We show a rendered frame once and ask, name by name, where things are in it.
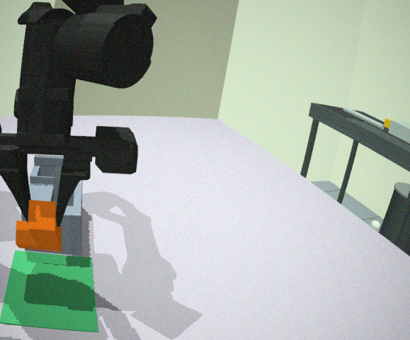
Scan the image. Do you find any orange l-shaped block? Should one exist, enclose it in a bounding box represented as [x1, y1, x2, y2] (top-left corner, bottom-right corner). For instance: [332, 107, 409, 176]
[16, 200, 62, 251]

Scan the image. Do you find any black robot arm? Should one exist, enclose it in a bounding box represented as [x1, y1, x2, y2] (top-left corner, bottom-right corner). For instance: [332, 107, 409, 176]
[18, 0, 157, 89]

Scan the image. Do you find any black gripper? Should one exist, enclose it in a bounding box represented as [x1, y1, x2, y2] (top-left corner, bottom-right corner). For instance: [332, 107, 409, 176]
[0, 74, 138, 227]

